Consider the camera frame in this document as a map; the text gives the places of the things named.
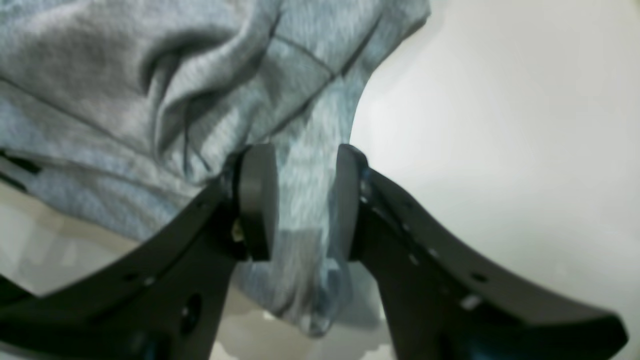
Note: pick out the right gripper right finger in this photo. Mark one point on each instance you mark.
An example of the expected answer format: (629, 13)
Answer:
(445, 301)

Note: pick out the grey T-shirt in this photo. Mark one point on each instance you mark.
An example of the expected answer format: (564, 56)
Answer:
(118, 112)

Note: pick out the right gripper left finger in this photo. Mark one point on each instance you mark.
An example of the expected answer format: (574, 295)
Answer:
(163, 300)

